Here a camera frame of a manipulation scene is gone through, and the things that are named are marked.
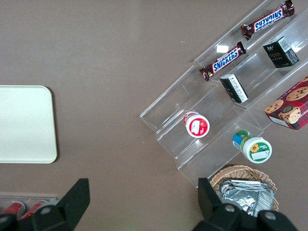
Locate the clear acrylic stepped display stand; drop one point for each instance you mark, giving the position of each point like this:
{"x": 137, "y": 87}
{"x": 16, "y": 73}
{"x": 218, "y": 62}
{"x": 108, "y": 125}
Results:
{"x": 168, "y": 108}

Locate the cream rectangular serving tray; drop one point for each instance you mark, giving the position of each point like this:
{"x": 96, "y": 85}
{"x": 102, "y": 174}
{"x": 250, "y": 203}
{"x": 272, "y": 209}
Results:
{"x": 24, "y": 125}

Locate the small black carton box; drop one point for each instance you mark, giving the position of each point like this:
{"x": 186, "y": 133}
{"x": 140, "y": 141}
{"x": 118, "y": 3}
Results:
{"x": 279, "y": 54}
{"x": 234, "y": 89}

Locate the red plaid cookie box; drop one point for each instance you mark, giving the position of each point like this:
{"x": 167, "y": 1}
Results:
{"x": 291, "y": 106}

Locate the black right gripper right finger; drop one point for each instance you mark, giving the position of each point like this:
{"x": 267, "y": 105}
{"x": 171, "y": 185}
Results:
{"x": 211, "y": 211}

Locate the clear acrylic bottle rack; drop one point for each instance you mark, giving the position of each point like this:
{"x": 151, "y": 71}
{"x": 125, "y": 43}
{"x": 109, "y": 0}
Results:
{"x": 29, "y": 197}

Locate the green sunflower lidded cup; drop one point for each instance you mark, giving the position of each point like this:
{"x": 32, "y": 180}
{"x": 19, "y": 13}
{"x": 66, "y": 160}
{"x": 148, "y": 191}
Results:
{"x": 257, "y": 149}

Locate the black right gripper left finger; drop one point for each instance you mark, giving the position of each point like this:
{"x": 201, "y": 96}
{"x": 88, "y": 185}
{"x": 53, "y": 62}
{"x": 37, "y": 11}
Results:
{"x": 65, "y": 207}

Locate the red lidded yogurt cup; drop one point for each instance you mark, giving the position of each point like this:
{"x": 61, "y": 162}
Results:
{"x": 197, "y": 126}

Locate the Snickers chocolate bar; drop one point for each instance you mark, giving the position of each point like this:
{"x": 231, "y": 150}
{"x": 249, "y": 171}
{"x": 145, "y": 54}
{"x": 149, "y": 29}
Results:
{"x": 268, "y": 20}
{"x": 225, "y": 60}

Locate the small light wicker basket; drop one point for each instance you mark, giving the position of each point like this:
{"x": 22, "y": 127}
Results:
{"x": 240, "y": 172}

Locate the silver foil wrapped packet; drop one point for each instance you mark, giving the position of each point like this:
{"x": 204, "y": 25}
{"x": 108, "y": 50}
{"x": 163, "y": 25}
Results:
{"x": 247, "y": 183}
{"x": 240, "y": 201}

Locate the red cola bottle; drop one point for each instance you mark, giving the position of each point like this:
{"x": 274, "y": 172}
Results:
{"x": 12, "y": 208}
{"x": 36, "y": 208}

